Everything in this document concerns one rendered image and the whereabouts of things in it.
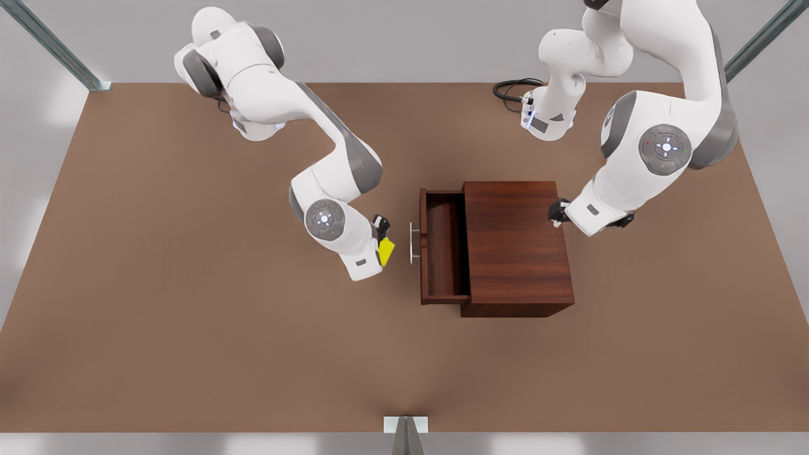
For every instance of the yellow block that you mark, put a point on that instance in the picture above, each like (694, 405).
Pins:
(385, 251)

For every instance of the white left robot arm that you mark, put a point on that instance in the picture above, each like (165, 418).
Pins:
(657, 114)

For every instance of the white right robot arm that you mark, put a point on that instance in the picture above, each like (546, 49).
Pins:
(272, 95)

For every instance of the dark wooden cabinet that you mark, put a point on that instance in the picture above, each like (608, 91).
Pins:
(515, 246)

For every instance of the silver frame post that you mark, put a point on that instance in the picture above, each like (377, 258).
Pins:
(50, 44)
(761, 38)
(406, 436)

